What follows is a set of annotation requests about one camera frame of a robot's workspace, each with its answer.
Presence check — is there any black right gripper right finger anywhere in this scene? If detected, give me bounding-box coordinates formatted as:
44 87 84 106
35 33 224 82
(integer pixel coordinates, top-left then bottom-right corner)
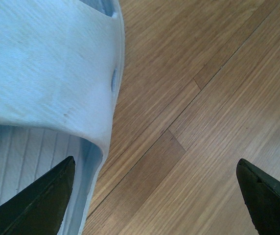
236 159 280 235

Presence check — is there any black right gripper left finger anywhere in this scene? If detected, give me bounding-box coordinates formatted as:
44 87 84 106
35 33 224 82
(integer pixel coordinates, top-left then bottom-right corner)
0 156 75 235

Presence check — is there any light blue slide sandal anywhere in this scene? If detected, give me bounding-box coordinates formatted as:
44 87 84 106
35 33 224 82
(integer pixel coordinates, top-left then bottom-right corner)
0 0 125 235

